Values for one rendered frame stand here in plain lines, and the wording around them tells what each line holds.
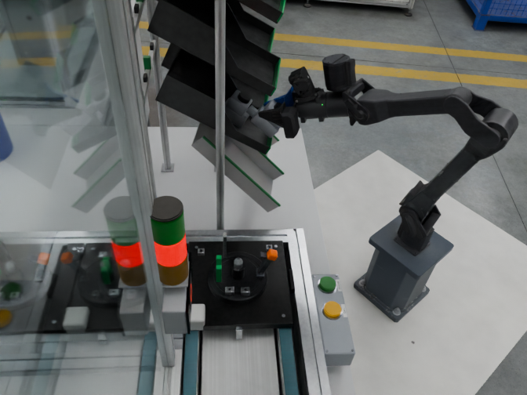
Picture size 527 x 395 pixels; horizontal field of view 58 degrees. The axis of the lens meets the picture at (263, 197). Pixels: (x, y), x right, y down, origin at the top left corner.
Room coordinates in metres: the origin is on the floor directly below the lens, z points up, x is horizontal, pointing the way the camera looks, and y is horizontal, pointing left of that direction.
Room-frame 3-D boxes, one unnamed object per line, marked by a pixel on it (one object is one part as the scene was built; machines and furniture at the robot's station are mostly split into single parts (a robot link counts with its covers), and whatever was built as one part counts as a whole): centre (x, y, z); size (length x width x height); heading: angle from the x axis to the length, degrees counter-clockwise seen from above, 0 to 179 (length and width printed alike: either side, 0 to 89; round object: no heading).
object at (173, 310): (0.45, 0.14, 1.29); 0.12 x 0.05 x 0.25; 7
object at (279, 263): (0.66, 0.04, 0.96); 0.24 x 0.24 x 0.02; 7
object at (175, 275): (0.45, 0.14, 1.28); 0.05 x 0.05 x 0.05
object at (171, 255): (0.45, 0.14, 1.33); 0.05 x 0.05 x 0.05
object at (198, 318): (0.55, 0.13, 0.97); 0.05 x 0.05 x 0.04; 7
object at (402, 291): (0.75, -0.36, 0.96); 0.15 x 0.15 x 0.20; 45
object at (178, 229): (0.45, 0.14, 1.38); 0.05 x 0.05 x 0.05
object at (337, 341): (0.60, -0.18, 0.93); 0.21 x 0.07 x 0.06; 7
